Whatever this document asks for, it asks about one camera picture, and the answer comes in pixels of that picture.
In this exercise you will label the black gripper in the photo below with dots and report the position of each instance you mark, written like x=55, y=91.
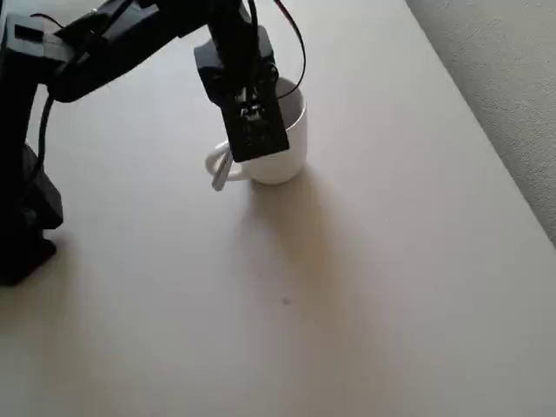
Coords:
x=214, y=84

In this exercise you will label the silver metal spoon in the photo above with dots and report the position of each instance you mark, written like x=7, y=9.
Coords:
x=221, y=174

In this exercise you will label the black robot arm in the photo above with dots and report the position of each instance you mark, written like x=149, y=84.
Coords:
x=95, y=56

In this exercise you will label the white ceramic mug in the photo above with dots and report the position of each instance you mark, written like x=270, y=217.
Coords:
x=282, y=160

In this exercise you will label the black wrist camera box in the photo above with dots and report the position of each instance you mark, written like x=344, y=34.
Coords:
x=256, y=126

